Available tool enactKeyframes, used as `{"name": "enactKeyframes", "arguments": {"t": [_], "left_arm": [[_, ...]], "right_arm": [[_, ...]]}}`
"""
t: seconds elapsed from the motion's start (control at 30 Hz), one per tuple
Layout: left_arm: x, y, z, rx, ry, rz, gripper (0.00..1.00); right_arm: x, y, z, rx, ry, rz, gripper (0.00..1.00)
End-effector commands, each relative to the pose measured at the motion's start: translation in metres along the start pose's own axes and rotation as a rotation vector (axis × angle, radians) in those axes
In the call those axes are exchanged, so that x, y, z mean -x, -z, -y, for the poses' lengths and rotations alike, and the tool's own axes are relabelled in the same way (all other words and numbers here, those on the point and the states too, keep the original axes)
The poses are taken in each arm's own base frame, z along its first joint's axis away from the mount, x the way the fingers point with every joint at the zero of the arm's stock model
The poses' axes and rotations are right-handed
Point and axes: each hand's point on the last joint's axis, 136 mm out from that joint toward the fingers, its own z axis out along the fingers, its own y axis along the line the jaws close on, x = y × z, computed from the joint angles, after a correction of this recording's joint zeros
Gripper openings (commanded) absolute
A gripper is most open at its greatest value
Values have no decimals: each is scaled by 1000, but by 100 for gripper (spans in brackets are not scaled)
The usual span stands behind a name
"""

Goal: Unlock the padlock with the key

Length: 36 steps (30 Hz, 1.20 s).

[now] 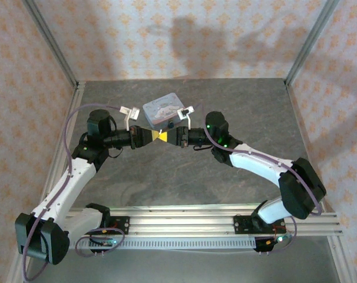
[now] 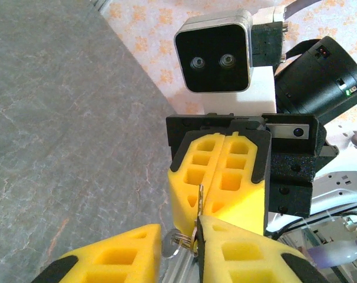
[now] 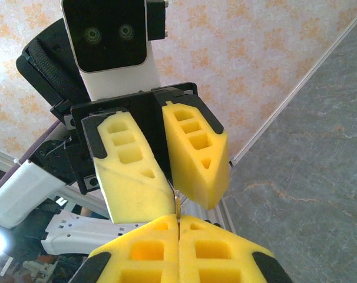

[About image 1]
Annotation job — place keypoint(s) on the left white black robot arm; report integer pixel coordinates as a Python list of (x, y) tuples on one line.
[(75, 177)]

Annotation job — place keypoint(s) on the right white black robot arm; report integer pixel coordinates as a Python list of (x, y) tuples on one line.
[(255, 162)]

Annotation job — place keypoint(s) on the small silver key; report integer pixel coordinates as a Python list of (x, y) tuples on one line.
[(161, 129)]

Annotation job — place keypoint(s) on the teal cylindrical object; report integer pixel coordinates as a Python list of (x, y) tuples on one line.
[(171, 123)]

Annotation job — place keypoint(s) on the small circuit board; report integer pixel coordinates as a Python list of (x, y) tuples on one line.
[(106, 241), (280, 238)]

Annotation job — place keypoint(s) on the aluminium table edge rail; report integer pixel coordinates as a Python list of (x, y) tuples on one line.
[(63, 141)]

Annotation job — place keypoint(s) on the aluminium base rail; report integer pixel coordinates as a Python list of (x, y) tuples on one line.
[(181, 219)]

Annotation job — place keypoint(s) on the aluminium frame post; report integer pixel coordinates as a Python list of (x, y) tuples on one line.
[(311, 41), (52, 44)]

